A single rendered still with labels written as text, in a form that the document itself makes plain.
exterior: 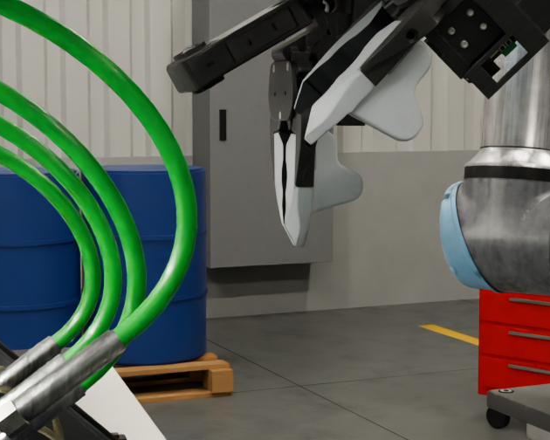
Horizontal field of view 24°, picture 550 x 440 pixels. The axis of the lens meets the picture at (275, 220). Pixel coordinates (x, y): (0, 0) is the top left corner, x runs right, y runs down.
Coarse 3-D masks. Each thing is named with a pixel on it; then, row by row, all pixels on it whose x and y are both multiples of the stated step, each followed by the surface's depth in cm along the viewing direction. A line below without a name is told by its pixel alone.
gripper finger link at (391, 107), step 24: (360, 72) 77; (408, 72) 78; (336, 96) 77; (360, 96) 77; (384, 96) 78; (408, 96) 79; (312, 120) 78; (336, 120) 78; (384, 120) 78; (408, 120) 79
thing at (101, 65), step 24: (0, 0) 80; (24, 24) 81; (48, 24) 81; (72, 48) 81; (96, 48) 82; (96, 72) 82; (120, 72) 82; (120, 96) 83; (144, 96) 83; (144, 120) 83; (168, 144) 84; (168, 168) 84; (192, 192) 84; (192, 216) 84; (192, 240) 85; (168, 264) 85; (168, 288) 84; (144, 312) 84; (120, 336) 84
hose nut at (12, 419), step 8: (0, 408) 83; (8, 408) 83; (0, 416) 82; (8, 416) 82; (16, 416) 82; (0, 424) 82; (8, 424) 82; (16, 424) 82; (24, 424) 83; (8, 432) 82; (16, 432) 83
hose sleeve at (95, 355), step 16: (112, 336) 84; (80, 352) 84; (96, 352) 84; (112, 352) 84; (64, 368) 83; (80, 368) 83; (96, 368) 84; (48, 384) 83; (64, 384) 83; (16, 400) 83; (32, 400) 83; (48, 400) 83; (32, 416) 83
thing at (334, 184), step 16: (288, 144) 98; (320, 144) 98; (336, 144) 98; (288, 160) 99; (320, 160) 98; (336, 160) 99; (288, 176) 99; (320, 176) 98; (336, 176) 99; (352, 176) 99; (288, 192) 99; (304, 192) 97; (320, 192) 99; (336, 192) 99; (352, 192) 99; (288, 208) 99; (304, 208) 98; (320, 208) 99; (288, 224) 99; (304, 224) 99; (304, 240) 100
